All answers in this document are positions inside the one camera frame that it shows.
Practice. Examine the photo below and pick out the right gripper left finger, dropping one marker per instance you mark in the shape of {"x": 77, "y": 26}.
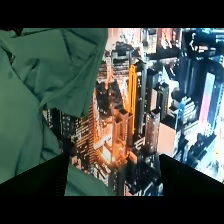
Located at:
{"x": 40, "y": 180}

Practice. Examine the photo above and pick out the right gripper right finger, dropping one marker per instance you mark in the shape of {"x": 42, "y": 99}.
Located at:
{"x": 190, "y": 180}

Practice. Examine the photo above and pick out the green shirt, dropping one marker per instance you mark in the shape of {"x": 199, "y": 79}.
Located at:
{"x": 40, "y": 86}

